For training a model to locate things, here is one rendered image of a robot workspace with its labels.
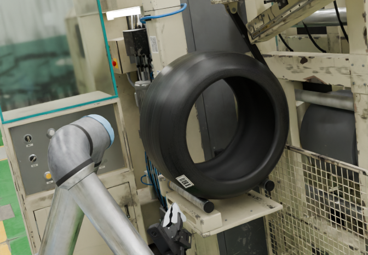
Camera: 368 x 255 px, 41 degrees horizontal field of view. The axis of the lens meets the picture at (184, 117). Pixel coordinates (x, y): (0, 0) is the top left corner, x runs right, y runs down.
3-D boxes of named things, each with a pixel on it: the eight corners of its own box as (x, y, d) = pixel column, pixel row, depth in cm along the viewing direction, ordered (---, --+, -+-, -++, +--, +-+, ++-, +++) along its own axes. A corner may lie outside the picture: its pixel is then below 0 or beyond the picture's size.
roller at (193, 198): (166, 184, 215) (173, 176, 216) (173, 190, 217) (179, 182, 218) (202, 208, 184) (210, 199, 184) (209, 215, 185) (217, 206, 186)
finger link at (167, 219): (176, 210, 173) (173, 234, 167) (165, 203, 170) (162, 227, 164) (183, 208, 171) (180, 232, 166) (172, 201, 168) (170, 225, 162)
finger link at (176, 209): (183, 208, 171) (180, 232, 166) (172, 201, 168) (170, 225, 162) (189, 206, 170) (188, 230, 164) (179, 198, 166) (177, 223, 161)
